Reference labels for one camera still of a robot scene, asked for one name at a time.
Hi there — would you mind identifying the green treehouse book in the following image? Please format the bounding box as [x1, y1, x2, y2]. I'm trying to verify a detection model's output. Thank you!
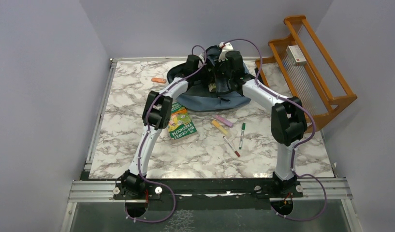
[168, 102, 197, 140]

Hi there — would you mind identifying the blue student backpack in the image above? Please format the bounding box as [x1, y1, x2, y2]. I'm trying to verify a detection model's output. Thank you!
[166, 45, 250, 112]

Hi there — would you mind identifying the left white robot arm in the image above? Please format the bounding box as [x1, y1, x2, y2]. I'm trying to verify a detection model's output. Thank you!
[118, 55, 207, 199]

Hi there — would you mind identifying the green marker pen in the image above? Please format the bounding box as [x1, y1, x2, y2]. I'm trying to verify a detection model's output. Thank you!
[239, 122, 246, 149]

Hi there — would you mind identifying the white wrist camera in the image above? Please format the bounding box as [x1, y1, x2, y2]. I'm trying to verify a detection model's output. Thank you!
[218, 42, 234, 62]
[198, 53, 207, 66]

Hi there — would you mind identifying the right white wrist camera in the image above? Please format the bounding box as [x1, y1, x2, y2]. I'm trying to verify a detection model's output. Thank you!
[218, 42, 234, 62]

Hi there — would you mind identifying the green illustrated book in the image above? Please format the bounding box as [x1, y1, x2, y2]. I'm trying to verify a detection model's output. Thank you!
[208, 83, 217, 92]

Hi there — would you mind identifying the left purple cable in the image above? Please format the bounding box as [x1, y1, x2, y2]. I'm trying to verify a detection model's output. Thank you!
[124, 44, 207, 224]

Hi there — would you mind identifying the pink highlighter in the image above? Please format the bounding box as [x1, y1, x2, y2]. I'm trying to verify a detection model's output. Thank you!
[213, 115, 234, 128]

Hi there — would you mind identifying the orange wooden rack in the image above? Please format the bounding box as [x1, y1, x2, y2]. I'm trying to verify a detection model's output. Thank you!
[255, 15, 357, 130]

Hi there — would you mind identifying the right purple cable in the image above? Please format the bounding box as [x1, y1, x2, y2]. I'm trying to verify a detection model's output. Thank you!
[221, 39, 328, 222]

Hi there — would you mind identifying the black metal base rail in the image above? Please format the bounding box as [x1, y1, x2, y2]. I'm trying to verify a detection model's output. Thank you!
[113, 178, 303, 211]

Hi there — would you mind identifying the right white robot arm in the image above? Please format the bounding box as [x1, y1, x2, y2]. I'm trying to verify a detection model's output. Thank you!
[215, 50, 307, 197]

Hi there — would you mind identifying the yellow orange highlighter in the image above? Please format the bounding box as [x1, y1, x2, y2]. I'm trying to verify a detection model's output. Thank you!
[211, 119, 231, 138]

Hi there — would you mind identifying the purple cable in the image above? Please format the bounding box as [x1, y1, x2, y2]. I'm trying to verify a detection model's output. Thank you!
[124, 44, 207, 224]
[221, 39, 328, 222]

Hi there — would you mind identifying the small white box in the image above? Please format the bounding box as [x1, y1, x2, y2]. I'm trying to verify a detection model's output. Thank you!
[286, 45, 307, 66]

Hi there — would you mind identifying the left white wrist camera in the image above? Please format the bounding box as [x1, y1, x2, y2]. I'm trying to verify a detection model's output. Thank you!
[198, 53, 207, 66]

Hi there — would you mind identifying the red marker pen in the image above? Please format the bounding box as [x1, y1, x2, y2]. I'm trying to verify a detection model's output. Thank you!
[223, 136, 240, 157]

